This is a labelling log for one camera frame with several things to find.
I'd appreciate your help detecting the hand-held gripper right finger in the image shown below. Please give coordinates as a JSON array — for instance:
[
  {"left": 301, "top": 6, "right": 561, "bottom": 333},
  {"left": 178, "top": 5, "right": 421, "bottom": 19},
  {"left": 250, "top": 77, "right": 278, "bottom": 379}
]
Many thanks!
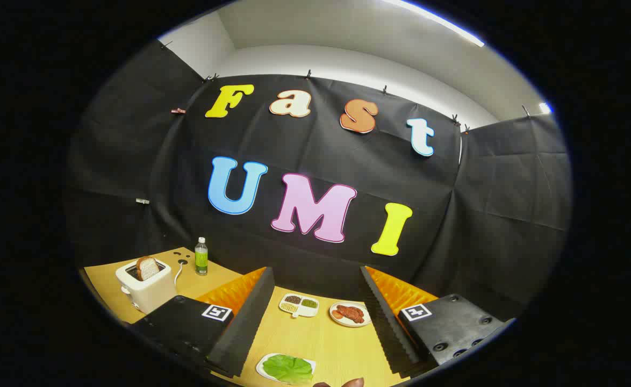
[{"left": 358, "top": 265, "right": 516, "bottom": 377}]

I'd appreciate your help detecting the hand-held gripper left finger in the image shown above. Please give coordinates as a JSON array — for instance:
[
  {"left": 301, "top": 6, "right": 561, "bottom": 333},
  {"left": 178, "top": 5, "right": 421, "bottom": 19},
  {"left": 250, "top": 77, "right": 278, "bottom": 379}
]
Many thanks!
[{"left": 125, "top": 266, "right": 276, "bottom": 378}]

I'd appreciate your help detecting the green lettuce leaf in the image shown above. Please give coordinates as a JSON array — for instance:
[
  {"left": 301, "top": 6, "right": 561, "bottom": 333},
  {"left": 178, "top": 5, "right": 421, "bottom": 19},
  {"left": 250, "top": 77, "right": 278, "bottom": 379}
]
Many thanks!
[{"left": 262, "top": 354, "right": 314, "bottom": 385}]

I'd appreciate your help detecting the bread slice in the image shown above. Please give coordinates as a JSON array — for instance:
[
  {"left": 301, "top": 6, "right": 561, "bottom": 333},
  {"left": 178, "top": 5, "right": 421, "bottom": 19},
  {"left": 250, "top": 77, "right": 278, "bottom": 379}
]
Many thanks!
[{"left": 136, "top": 256, "right": 160, "bottom": 281}]

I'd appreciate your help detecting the red meat slice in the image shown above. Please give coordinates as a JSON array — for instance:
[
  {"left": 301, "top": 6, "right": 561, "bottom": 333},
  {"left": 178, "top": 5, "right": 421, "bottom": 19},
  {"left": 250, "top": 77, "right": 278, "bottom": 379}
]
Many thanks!
[{"left": 333, "top": 305, "right": 365, "bottom": 324}]

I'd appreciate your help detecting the round white plate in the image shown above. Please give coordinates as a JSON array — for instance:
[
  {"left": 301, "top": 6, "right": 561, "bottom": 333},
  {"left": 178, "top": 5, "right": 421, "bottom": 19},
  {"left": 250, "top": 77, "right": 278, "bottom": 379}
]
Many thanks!
[{"left": 329, "top": 301, "right": 372, "bottom": 328}]

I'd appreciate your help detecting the square white plate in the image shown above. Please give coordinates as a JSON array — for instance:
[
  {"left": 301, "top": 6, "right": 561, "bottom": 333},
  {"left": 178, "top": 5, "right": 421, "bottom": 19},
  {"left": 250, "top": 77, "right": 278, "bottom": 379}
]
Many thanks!
[{"left": 255, "top": 353, "right": 316, "bottom": 385}]

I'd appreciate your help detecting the white divided dish with beans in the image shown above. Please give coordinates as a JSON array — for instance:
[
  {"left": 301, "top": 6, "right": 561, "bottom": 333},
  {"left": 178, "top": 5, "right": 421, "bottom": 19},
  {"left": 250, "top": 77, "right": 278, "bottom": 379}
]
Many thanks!
[{"left": 279, "top": 293, "right": 320, "bottom": 318}]

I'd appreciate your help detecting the green label plastic bottle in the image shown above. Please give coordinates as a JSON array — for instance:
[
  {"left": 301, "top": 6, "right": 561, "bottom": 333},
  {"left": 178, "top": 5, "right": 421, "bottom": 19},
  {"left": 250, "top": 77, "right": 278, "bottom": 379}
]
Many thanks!
[{"left": 195, "top": 237, "right": 209, "bottom": 276}]

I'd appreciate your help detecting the white toaster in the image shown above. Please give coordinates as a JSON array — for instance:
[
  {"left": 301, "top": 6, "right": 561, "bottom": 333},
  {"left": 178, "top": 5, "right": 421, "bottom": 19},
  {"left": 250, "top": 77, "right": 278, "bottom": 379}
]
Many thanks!
[{"left": 115, "top": 259, "right": 177, "bottom": 314}]

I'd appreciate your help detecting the black backdrop cloth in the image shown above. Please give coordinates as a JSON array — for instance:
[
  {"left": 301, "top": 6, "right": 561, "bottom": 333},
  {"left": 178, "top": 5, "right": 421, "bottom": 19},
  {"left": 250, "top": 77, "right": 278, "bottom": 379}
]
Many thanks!
[{"left": 63, "top": 40, "right": 572, "bottom": 323}]

